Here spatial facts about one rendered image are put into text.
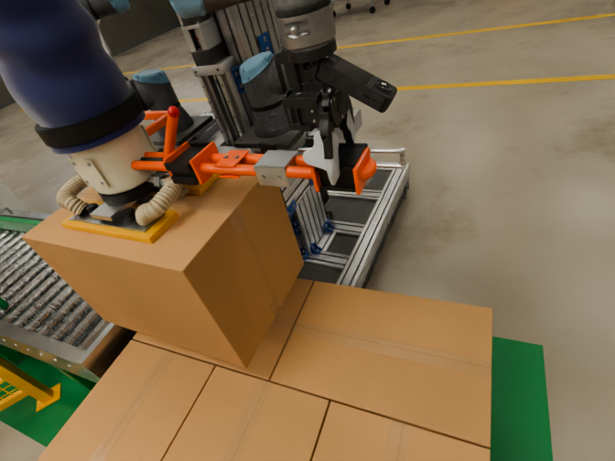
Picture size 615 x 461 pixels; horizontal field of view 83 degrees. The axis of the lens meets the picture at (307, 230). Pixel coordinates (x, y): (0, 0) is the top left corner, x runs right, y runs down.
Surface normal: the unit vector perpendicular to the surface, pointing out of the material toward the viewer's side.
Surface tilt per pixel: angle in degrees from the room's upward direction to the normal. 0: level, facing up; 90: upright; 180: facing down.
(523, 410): 0
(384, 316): 0
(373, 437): 0
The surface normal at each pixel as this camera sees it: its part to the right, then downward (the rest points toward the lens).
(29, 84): 0.04, 0.40
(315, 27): 0.30, 0.58
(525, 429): -0.22, -0.73
